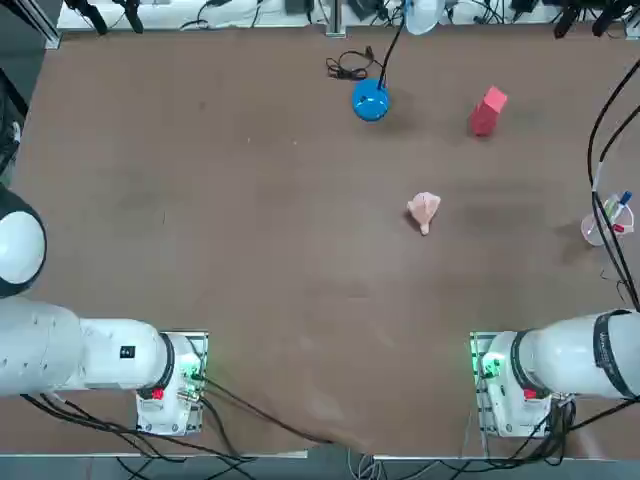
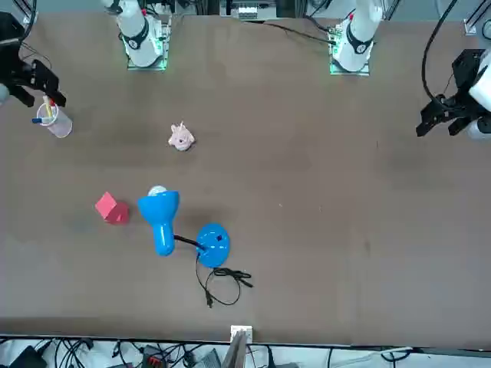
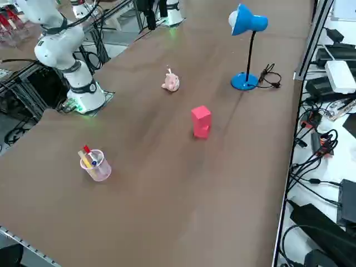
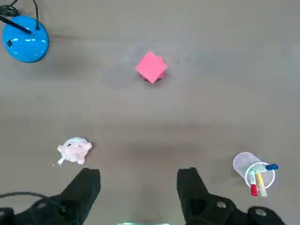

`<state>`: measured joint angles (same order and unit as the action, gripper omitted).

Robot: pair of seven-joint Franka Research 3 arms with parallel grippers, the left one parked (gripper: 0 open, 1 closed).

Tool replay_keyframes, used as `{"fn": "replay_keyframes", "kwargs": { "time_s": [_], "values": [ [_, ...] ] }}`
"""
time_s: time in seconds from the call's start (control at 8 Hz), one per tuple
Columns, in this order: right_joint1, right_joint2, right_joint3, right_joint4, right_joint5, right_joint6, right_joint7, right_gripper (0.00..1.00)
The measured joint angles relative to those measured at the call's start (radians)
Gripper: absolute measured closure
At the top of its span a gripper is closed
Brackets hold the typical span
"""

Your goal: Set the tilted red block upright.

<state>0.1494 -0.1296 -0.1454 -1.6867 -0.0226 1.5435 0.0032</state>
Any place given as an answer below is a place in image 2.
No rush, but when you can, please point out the pink plush toy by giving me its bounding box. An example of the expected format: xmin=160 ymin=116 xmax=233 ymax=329
xmin=167 ymin=120 xmax=196 ymax=153

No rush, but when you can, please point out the red block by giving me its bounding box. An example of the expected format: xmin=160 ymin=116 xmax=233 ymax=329
xmin=94 ymin=191 xmax=130 ymax=225

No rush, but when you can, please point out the grey power adaptor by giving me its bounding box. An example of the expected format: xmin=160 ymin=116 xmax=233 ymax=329
xmin=199 ymin=347 xmax=222 ymax=368

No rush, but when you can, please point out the black lamp power cable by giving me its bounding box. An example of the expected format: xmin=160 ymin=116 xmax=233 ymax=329
xmin=195 ymin=252 xmax=253 ymax=308

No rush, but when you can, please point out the grey camera stand post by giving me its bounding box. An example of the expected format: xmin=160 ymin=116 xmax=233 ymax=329
xmin=221 ymin=330 xmax=250 ymax=368

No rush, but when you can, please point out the white table edge bracket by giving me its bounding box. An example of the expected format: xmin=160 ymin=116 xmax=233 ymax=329
xmin=229 ymin=324 xmax=254 ymax=343

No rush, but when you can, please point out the aluminium profile frame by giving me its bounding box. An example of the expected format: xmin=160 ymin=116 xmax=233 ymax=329
xmin=463 ymin=0 xmax=491 ymax=36

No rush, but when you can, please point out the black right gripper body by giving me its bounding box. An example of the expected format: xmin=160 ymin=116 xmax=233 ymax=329
xmin=0 ymin=11 xmax=35 ymax=91

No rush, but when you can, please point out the grey power strip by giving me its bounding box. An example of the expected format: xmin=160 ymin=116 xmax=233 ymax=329
xmin=236 ymin=4 xmax=259 ymax=21

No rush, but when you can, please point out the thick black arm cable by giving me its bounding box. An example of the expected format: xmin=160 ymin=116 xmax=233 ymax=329
xmin=420 ymin=0 xmax=460 ymax=103

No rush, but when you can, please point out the white cable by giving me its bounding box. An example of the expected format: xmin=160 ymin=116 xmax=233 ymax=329
xmin=358 ymin=346 xmax=414 ymax=363

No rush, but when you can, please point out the blue desk lamp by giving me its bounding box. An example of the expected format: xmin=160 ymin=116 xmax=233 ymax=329
xmin=137 ymin=185 xmax=232 ymax=268

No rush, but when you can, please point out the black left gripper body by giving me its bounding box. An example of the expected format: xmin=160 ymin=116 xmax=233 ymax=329
xmin=437 ymin=49 xmax=485 ymax=120

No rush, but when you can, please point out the red black electronic device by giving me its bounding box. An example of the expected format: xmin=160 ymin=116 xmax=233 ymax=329
xmin=140 ymin=346 xmax=166 ymax=367

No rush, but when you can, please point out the black power adaptor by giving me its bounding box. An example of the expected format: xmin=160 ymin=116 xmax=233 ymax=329
xmin=7 ymin=344 xmax=48 ymax=368

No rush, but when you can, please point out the clear pink plastic cup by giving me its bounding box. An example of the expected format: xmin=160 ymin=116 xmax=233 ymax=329
xmin=36 ymin=101 xmax=74 ymax=139

